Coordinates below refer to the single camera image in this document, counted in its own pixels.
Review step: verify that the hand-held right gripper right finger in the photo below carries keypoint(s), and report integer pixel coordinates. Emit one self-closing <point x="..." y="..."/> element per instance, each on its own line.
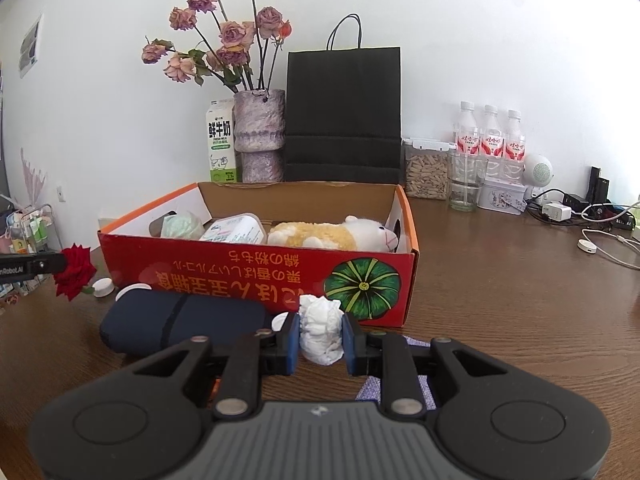
<point x="350" y="347"/>

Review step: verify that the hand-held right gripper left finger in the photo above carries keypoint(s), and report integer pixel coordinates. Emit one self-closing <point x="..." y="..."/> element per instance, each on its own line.
<point x="294" y="345"/>

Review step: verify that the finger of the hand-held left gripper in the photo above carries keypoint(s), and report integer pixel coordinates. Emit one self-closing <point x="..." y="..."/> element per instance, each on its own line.
<point x="50" y="263"/>

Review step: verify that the red artificial rose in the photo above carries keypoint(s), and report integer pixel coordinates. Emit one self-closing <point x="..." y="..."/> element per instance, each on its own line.
<point x="75" y="272"/>

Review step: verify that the white oval cap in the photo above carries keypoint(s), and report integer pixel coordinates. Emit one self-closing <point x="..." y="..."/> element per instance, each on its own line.
<point x="281" y="321"/>

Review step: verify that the white tissue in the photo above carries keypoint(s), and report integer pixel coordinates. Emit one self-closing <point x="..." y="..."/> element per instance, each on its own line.
<point x="322" y="330"/>

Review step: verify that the red cardboard box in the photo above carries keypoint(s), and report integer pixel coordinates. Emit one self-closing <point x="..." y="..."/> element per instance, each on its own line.
<point x="250" y="272"/>

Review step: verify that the navy zip pouch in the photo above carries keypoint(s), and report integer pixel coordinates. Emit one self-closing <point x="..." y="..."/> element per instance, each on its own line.
<point x="175" y="322"/>

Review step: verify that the white plastic bottle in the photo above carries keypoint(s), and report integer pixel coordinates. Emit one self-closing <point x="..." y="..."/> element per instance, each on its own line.
<point x="232" y="230"/>

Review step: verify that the green iridescent plastic packet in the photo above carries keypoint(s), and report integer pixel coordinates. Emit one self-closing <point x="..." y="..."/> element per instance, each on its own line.
<point x="187" y="224"/>

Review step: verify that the clear container of seeds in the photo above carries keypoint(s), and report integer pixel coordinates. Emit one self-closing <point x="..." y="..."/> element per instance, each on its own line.
<point x="426" y="172"/>

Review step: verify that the purple patterned cloth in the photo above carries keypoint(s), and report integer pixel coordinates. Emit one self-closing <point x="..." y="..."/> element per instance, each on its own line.
<point x="370" y="390"/>

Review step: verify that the small white round lid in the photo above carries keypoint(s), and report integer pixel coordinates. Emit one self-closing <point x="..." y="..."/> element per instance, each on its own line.
<point x="105" y="288"/>

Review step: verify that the white ribbed round lid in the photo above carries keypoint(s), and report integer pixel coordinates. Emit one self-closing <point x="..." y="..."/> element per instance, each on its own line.
<point x="132" y="289"/>

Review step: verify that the yellow white plush toy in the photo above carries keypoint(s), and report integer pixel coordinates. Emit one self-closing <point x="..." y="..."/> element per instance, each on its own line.
<point x="325" y="234"/>

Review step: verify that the clear drinking glass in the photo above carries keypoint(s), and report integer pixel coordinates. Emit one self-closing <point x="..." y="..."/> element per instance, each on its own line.
<point x="467" y="185"/>

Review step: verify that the green white milk carton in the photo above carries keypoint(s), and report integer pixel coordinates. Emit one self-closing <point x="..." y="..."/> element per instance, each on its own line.
<point x="221" y="145"/>

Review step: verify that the purple textured vase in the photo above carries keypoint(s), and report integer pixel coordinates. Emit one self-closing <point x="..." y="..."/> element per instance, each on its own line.
<point x="260" y="135"/>

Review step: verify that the white printed tin box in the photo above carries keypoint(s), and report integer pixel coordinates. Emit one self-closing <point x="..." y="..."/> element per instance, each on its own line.
<point x="502" y="197"/>

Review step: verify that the black paper bag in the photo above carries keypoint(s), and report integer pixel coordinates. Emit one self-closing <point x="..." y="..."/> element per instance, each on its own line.
<point x="345" y="120"/>

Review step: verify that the water bottle red label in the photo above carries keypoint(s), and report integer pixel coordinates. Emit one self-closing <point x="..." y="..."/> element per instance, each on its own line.
<point x="515" y="142"/>
<point x="467" y="135"/>
<point x="492" y="140"/>

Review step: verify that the white plug adapter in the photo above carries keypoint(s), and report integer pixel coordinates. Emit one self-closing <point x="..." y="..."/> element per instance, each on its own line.
<point x="556" y="211"/>

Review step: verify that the white charging puck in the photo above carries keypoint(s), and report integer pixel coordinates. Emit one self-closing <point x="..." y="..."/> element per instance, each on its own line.
<point x="586" y="247"/>

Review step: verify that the white round speaker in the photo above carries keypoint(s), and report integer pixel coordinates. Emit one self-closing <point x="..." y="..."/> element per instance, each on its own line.
<point x="539" y="170"/>

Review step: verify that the black power adapter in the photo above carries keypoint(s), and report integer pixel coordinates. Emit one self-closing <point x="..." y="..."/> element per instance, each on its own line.
<point x="576" y="201"/>

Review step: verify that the dried pink rose bouquet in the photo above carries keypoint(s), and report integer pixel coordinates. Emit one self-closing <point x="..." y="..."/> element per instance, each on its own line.
<point x="230" y="35"/>

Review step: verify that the black upright boxes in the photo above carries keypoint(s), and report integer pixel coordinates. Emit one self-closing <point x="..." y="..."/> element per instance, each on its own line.
<point x="599" y="185"/>

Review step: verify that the wall poster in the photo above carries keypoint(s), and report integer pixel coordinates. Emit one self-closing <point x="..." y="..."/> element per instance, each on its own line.
<point x="30" y="47"/>

